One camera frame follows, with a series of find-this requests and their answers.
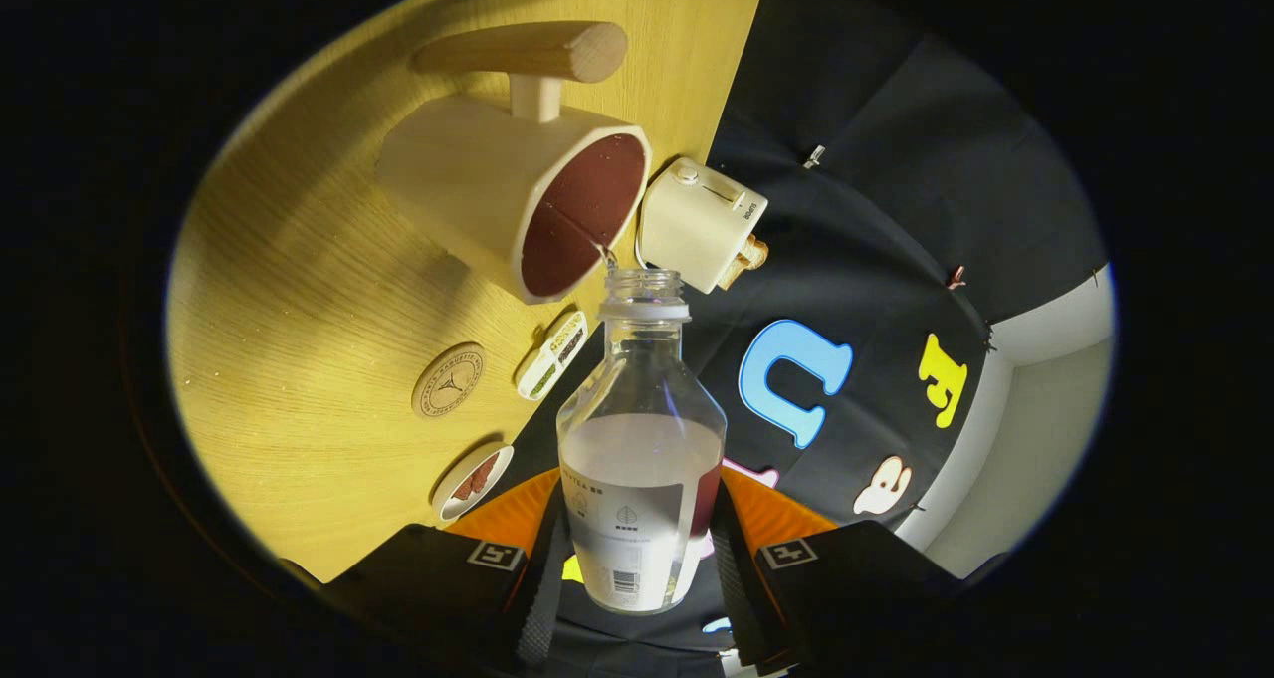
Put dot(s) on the toast slice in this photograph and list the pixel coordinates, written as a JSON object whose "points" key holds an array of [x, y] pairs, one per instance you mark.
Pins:
{"points": [[733, 274], [754, 253]]}

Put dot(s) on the wooden table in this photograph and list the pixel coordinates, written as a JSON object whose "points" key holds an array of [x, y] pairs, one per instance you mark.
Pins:
{"points": [[299, 310]]}

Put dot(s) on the silver clip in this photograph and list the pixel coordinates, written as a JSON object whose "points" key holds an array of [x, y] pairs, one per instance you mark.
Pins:
{"points": [[814, 156]]}

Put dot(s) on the copper clip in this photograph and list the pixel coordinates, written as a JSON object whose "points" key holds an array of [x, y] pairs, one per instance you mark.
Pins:
{"points": [[955, 278]]}

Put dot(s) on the black backdrop cloth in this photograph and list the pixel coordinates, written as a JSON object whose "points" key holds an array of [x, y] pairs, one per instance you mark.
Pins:
{"points": [[846, 210]]}

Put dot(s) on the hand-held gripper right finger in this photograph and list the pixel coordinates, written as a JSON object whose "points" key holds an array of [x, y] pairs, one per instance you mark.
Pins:
{"points": [[742, 598]]}

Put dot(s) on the cream toaster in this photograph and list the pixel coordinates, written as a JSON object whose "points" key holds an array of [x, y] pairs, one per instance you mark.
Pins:
{"points": [[697, 225]]}

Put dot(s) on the white round plate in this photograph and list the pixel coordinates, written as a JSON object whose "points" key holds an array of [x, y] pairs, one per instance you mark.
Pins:
{"points": [[445, 504]]}

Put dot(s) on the clear juice bottle white label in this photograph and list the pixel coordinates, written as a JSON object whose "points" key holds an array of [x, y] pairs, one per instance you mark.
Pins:
{"points": [[637, 459]]}

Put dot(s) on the round wooden coaster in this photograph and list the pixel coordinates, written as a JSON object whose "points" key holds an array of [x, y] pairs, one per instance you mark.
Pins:
{"points": [[448, 380]]}

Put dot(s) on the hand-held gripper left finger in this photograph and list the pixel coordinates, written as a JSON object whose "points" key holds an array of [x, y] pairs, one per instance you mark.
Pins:
{"points": [[545, 598]]}

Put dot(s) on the brown meat patty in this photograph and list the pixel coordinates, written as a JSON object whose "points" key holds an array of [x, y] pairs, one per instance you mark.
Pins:
{"points": [[485, 470], [467, 489]]}

